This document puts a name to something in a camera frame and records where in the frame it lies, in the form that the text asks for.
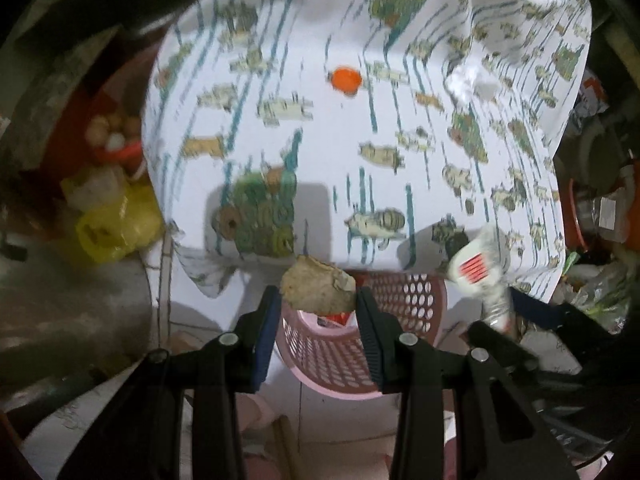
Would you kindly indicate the brown paper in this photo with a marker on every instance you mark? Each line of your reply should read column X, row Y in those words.
column 316, row 285

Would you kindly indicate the white crumpled paper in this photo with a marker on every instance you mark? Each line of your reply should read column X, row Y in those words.
column 466, row 84

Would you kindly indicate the clear bag of greens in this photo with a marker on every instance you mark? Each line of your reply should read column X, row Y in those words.
column 597, row 290

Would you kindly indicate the orange bucket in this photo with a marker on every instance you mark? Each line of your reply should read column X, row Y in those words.
column 575, row 212

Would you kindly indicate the orange bottle cap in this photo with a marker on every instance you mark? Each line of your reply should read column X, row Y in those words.
column 345, row 79

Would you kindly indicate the white printed tablecloth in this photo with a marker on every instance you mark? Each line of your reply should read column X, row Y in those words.
column 325, row 160

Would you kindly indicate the clear plastic bag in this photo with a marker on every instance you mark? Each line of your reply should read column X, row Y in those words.
column 607, row 215

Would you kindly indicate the yellow plastic bag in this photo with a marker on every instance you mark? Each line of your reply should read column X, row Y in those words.
column 117, row 224

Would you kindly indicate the red and white packet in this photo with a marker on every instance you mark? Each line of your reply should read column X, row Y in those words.
column 591, row 96

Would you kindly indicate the white scribbled sheet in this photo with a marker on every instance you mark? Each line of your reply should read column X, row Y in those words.
column 85, row 422

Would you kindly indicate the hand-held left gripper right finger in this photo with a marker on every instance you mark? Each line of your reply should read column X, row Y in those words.
column 372, row 342

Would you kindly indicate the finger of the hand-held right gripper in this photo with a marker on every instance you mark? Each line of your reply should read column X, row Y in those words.
column 537, row 310
column 507, row 342

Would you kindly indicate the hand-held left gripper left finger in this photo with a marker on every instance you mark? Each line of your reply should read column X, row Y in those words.
column 265, row 332

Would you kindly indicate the red plastic basin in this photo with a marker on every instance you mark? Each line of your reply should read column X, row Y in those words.
column 126, row 154

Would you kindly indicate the pink perforated plastic basket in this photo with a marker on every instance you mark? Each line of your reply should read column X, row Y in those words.
column 340, row 362

